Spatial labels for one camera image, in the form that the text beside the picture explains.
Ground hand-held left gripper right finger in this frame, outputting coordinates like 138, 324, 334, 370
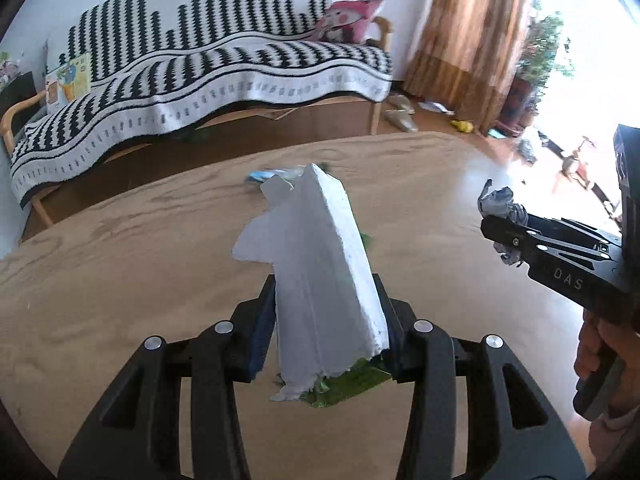
372, 274, 588, 480

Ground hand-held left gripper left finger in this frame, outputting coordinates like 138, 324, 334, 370
57, 275, 278, 480

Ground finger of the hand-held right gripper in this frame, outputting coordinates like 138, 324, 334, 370
530, 214, 623, 253
480, 215, 623, 275

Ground yellow green wrapper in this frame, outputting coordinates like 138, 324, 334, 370
299, 230, 394, 409

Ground white foam piece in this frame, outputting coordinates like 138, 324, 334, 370
232, 162, 391, 402

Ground person's right hand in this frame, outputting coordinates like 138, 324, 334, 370
574, 307, 640, 461

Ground grey plastic bag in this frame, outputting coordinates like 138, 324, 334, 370
515, 137, 541, 163

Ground oval wooden table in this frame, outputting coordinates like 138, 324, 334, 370
0, 131, 623, 480

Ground blue silver wrapper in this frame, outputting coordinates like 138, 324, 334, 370
245, 162, 333, 186

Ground potted plant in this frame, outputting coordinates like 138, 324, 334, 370
500, 0, 573, 136

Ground brown curtain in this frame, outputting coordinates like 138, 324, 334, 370
402, 0, 531, 131

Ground pink cushion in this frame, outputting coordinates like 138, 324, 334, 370
315, 0, 386, 45

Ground black and white striped blanket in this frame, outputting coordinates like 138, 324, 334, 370
9, 0, 393, 206

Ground colourful picture book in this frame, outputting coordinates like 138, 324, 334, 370
45, 53, 92, 108

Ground wooden frame sofa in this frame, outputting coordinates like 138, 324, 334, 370
0, 0, 396, 226

